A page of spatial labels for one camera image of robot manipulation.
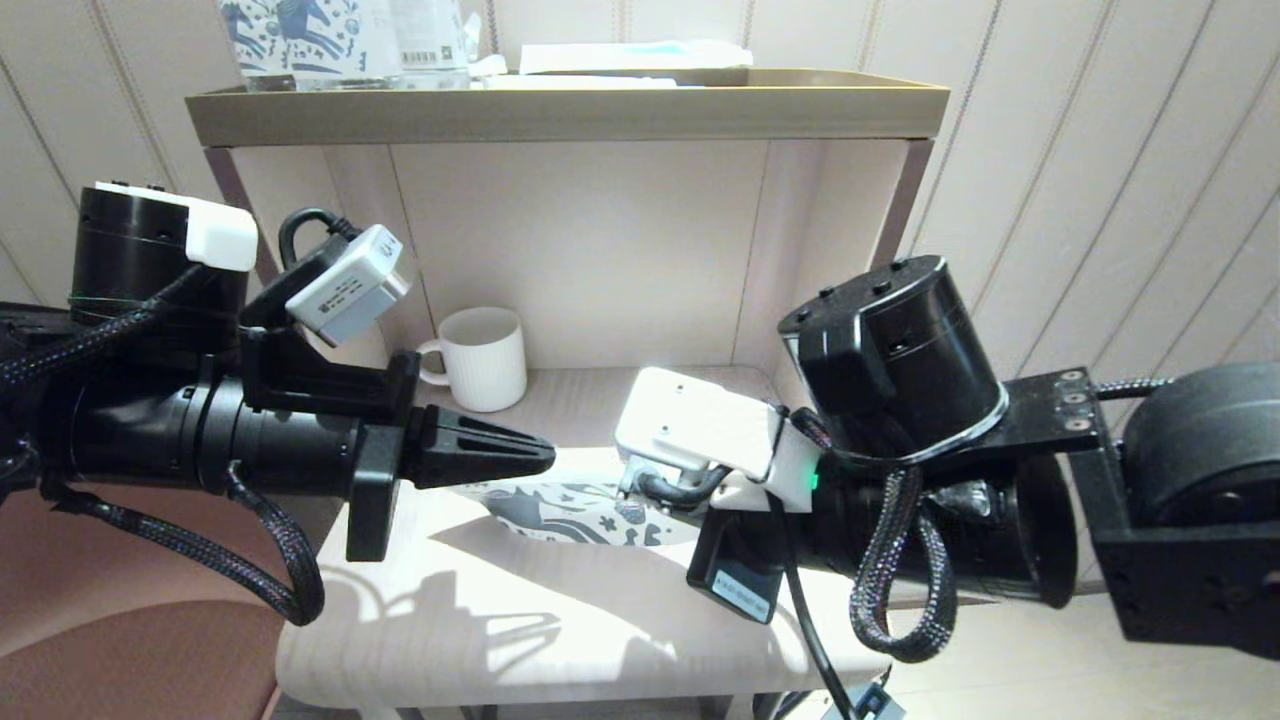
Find white horse-print zip pouch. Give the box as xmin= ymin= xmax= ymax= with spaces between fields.
xmin=470 ymin=478 xmax=716 ymax=549

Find white ribbed mug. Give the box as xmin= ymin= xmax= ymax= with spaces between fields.
xmin=415 ymin=307 xmax=528 ymax=413

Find light wood shelf desk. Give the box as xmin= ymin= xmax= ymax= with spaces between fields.
xmin=205 ymin=140 xmax=933 ymax=720

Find small knotted white packet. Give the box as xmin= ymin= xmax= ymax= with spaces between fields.
xmin=464 ymin=15 xmax=508 ymax=86

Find barcode label water bottle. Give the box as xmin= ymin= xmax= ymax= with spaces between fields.
xmin=387 ymin=0 xmax=471 ymax=91

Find blue white toothbrush packet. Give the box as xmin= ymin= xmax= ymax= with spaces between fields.
xmin=518 ymin=40 xmax=753 ymax=76

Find horse-print packages on shelf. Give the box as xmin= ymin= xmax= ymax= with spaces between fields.
xmin=272 ymin=0 xmax=403 ymax=91

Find horse label water bottle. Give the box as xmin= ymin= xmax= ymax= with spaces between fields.
xmin=220 ymin=0 xmax=293 ymax=93

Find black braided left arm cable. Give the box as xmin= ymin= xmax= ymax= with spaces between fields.
xmin=0 ymin=265 xmax=326 ymax=627

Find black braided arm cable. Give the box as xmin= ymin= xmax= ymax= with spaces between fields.
xmin=790 ymin=405 xmax=959 ymax=664
xmin=0 ymin=265 xmax=326 ymax=627

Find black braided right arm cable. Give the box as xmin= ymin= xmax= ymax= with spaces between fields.
xmin=790 ymin=405 xmax=959 ymax=664

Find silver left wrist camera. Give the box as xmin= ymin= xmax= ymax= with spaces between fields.
xmin=285 ymin=224 xmax=413 ymax=348

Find black left camera cable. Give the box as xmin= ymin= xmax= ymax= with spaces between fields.
xmin=278 ymin=208 xmax=361 ymax=271

